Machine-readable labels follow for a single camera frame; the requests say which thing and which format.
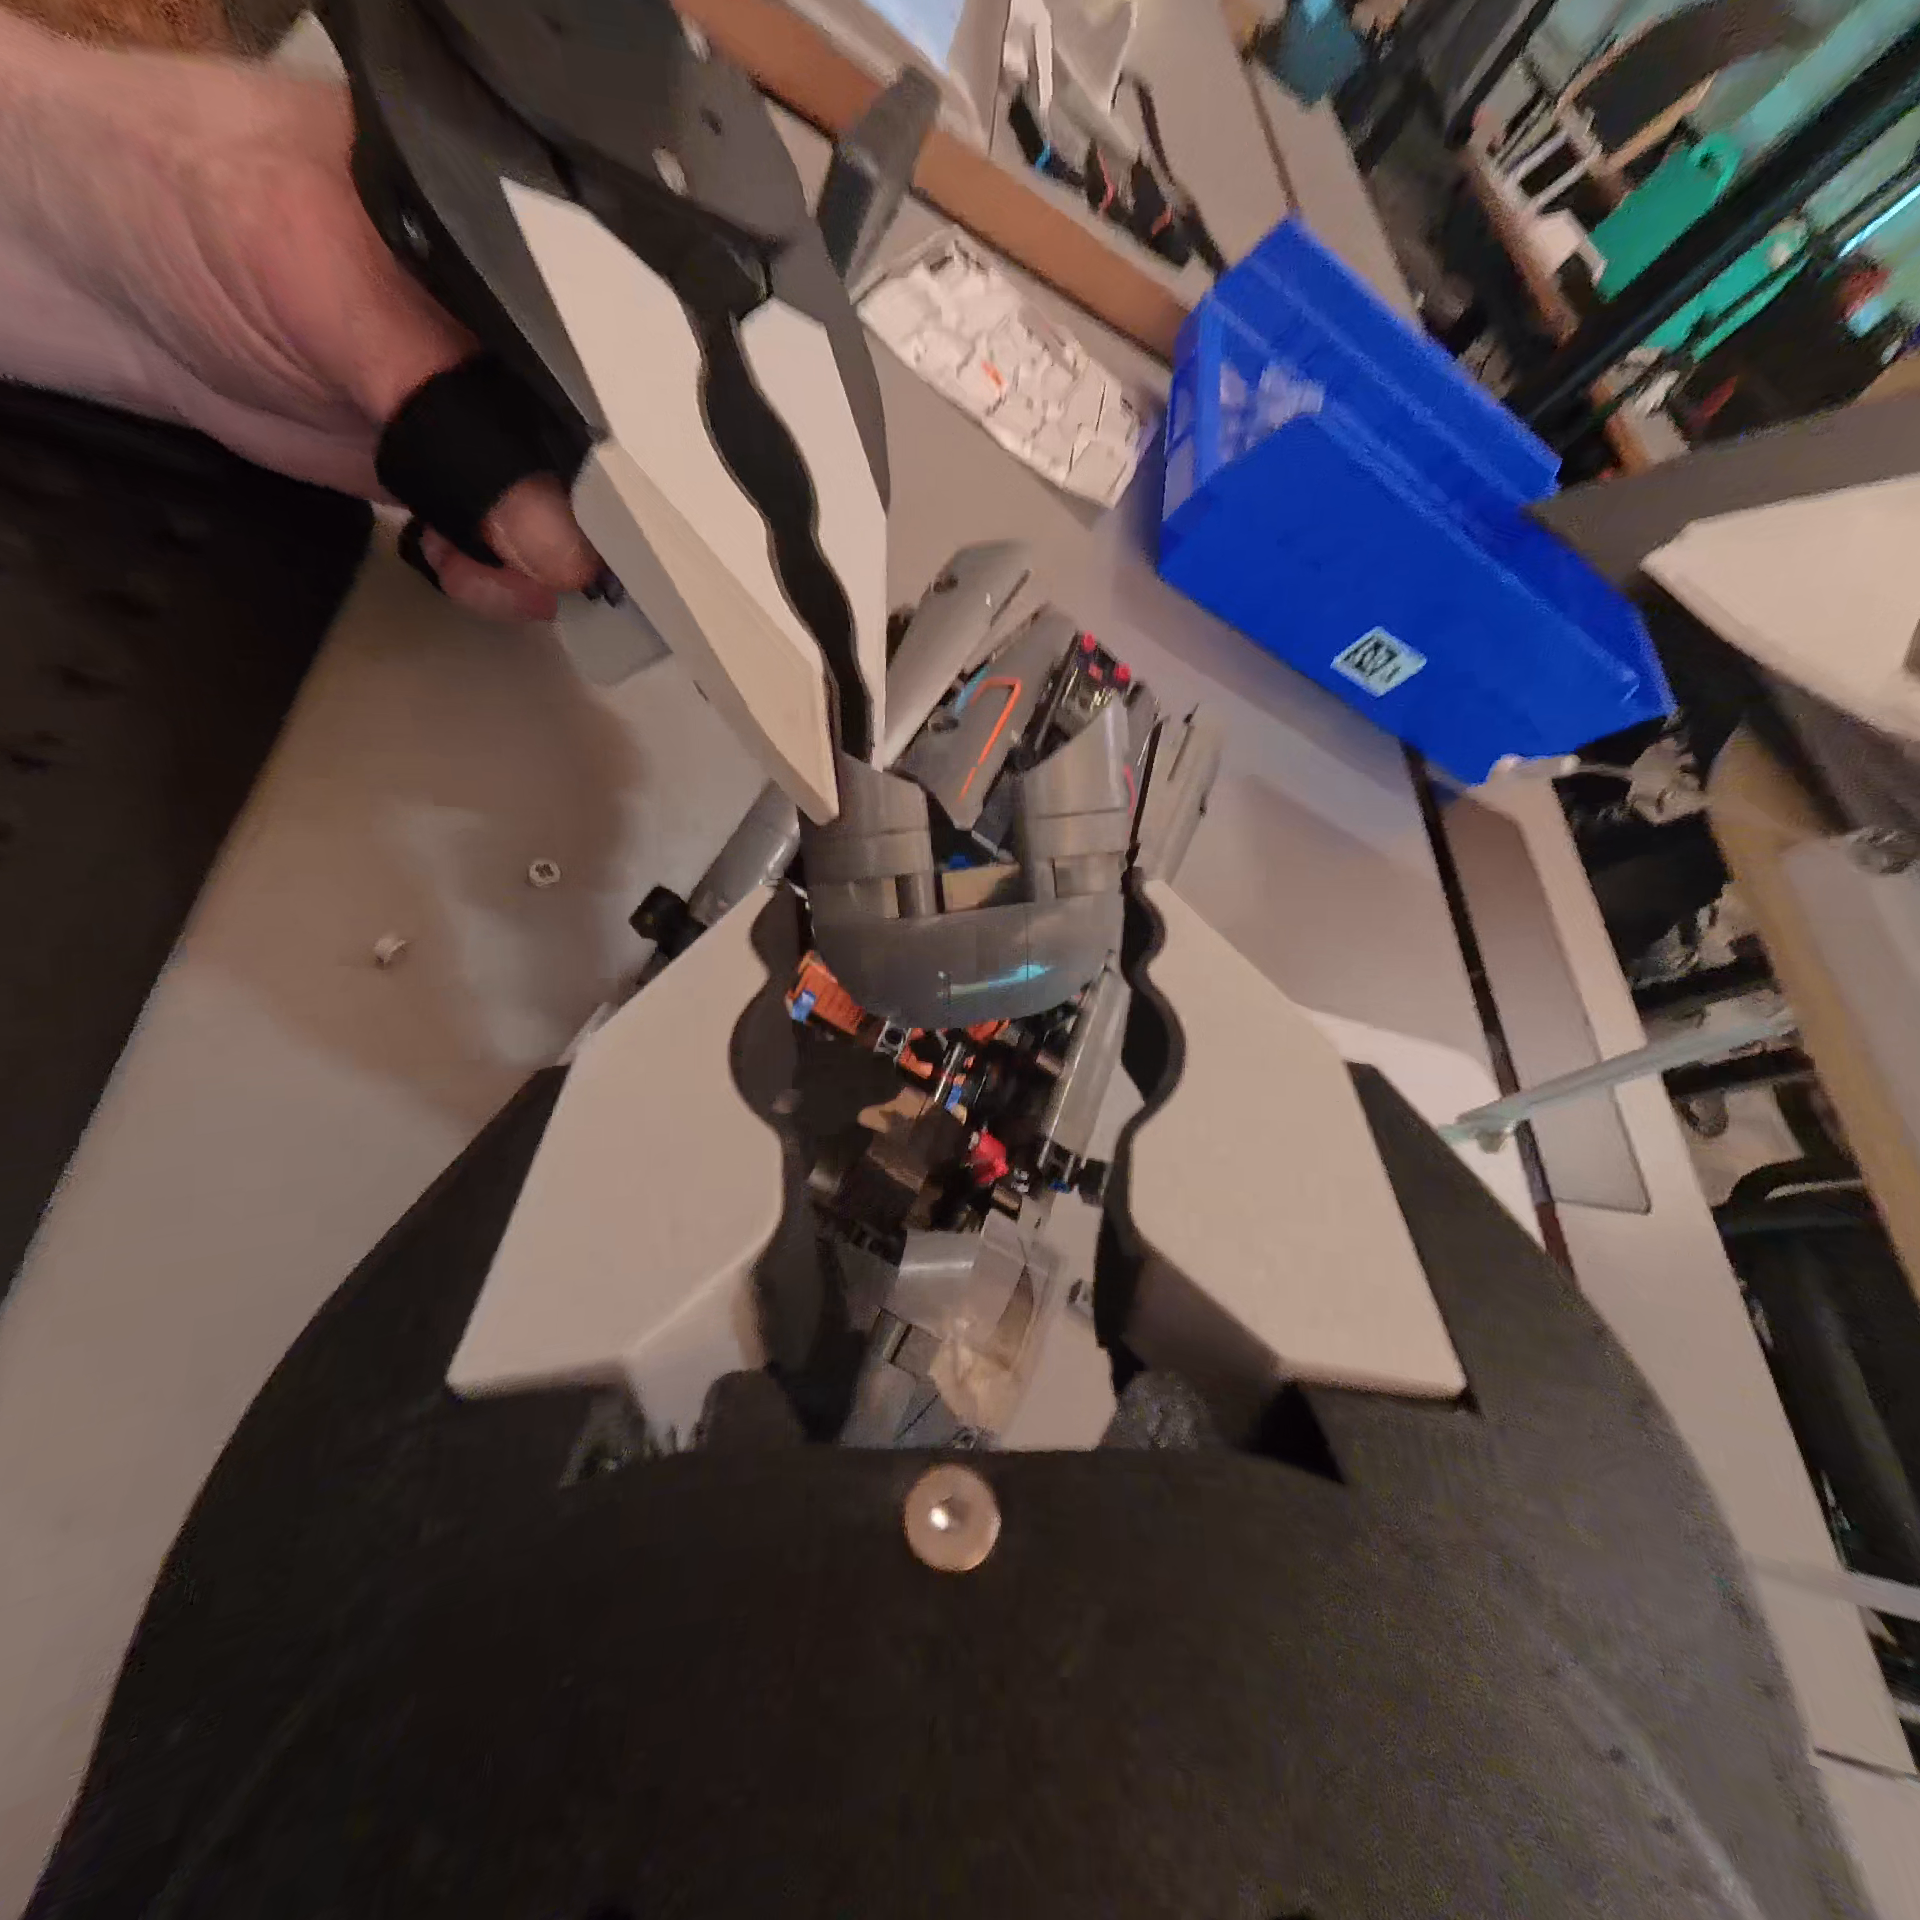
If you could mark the person's left forearm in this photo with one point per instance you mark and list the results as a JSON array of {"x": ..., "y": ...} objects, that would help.
[{"x": 121, "y": 14}]

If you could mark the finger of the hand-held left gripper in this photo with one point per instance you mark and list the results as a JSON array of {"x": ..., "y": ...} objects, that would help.
[
  {"x": 661, "y": 450},
  {"x": 841, "y": 435}
]

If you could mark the grey lego car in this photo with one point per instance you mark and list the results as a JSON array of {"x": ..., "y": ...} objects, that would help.
[{"x": 961, "y": 931}]

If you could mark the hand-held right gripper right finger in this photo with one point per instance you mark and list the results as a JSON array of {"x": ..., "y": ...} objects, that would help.
[{"x": 1290, "y": 1200}]

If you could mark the white sticker sheet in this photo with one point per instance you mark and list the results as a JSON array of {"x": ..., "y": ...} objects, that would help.
[{"x": 1005, "y": 374}]

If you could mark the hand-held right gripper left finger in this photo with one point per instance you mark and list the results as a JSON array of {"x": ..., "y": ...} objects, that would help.
[{"x": 614, "y": 1200}]

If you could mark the black perforated chair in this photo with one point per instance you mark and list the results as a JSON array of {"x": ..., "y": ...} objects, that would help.
[{"x": 121, "y": 751}]

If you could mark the blue plastic bin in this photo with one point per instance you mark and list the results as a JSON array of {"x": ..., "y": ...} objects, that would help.
[{"x": 1351, "y": 524}]

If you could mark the clear plastic bags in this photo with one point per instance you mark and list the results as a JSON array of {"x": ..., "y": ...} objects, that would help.
[{"x": 1268, "y": 392}]

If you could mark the teal chair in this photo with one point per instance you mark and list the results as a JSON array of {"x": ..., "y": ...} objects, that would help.
[{"x": 1688, "y": 211}]

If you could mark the person's left hand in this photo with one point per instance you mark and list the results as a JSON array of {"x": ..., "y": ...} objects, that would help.
[{"x": 180, "y": 240}]

